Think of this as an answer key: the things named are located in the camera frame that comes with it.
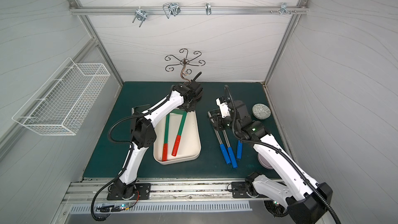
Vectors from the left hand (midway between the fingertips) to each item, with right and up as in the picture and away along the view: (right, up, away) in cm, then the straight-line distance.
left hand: (189, 108), depth 92 cm
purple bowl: (+39, -26, -14) cm, 49 cm away
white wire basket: (-56, +3, -24) cm, 61 cm away
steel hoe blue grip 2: (+19, -21, -5) cm, 29 cm away
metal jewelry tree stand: (-1, +22, -5) cm, 23 cm away
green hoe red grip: (-13, -25, -7) cm, 29 cm away
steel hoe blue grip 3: (+29, -23, -6) cm, 37 cm away
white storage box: (+1, -20, -3) cm, 21 cm away
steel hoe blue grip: (-38, -3, +10) cm, 40 cm away
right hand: (+13, -3, -18) cm, 23 cm away
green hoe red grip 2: (-5, -16, -10) cm, 19 cm away
